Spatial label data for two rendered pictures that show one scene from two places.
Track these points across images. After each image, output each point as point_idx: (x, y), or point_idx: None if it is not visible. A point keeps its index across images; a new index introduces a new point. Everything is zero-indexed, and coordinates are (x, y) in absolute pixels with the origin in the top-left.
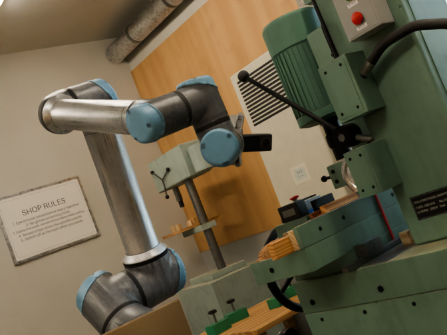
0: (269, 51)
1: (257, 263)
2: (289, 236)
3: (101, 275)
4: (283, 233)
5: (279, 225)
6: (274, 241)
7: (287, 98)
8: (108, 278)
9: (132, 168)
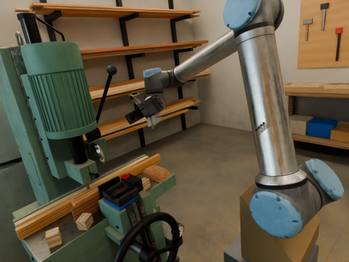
0: (82, 62)
1: (170, 172)
2: (148, 158)
3: (305, 163)
4: (148, 179)
5: (146, 191)
6: (156, 166)
7: (91, 103)
8: (298, 167)
9: (245, 92)
